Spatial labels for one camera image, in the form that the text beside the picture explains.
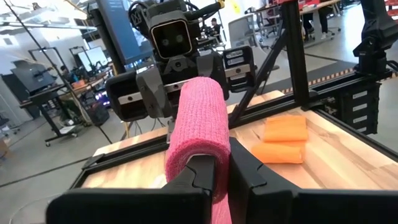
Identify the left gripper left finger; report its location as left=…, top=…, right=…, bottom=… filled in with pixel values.
left=45, top=154, right=218, bottom=224

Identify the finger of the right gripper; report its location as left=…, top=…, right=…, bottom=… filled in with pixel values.
left=197, top=52, right=230, bottom=101
left=136, top=66, right=174, bottom=119

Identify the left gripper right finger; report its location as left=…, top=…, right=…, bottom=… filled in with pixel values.
left=228, top=136, right=398, bottom=224

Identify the pink elastic bandage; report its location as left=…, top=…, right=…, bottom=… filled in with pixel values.
left=164, top=77, right=233, bottom=224

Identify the orange elastic bandage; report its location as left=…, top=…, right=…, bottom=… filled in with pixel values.
left=251, top=114, right=309, bottom=165

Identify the person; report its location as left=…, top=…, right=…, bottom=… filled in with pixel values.
left=208, top=17, right=222, bottom=35
left=301, top=0, right=336, bottom=40
left=60, top=65, right=73, bottom=82

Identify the desk monitor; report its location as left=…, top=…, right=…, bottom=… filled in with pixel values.
left=76, top=46, right=109, bottom=70

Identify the large dark monitor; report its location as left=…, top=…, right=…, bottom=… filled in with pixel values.
left=95, top=0, right=154, bottom=66

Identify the dark tilted screen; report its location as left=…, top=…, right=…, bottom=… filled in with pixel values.
left=10, top=60, right=58, bottom=93

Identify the black controller box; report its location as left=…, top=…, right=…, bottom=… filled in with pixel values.
left=337, top=81, right=382, bottom=135

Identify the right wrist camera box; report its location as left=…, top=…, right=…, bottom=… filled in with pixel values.
left=148, top=10, right=194, bottom=60

